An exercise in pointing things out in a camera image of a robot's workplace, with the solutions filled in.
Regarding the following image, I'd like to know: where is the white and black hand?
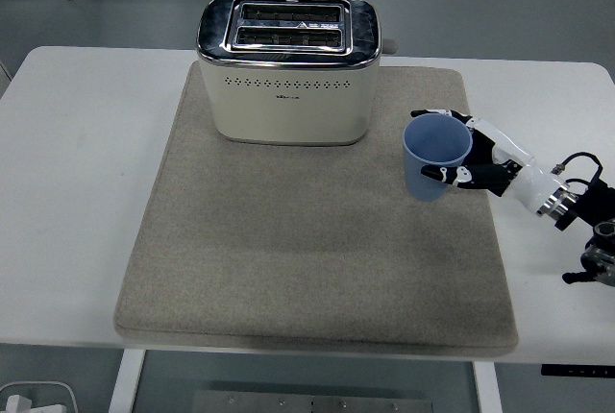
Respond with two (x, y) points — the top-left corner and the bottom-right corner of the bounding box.
(409, 108), (561, 213)

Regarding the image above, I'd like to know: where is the blue plastic cup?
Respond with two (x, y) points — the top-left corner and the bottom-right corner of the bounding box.
(402, 112), (474, 203)

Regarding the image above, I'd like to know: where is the black table control panel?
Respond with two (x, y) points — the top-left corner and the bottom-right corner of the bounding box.
(540, 363), (615, 378)

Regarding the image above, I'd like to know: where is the white table leg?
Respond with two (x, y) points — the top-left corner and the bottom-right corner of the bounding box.
(472, 360), (504, 413)
(107, 349), (146, 413)

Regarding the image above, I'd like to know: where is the cream toaster with chrome top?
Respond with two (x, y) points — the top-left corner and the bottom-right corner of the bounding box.
(194, 0), (399, 147)

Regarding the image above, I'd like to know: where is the beige fabric mat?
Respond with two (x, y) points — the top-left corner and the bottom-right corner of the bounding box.
(112, 61), (520, 355)

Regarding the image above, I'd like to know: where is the white plastic box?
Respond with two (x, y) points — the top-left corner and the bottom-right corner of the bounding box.
(0, 380), (78, 413)

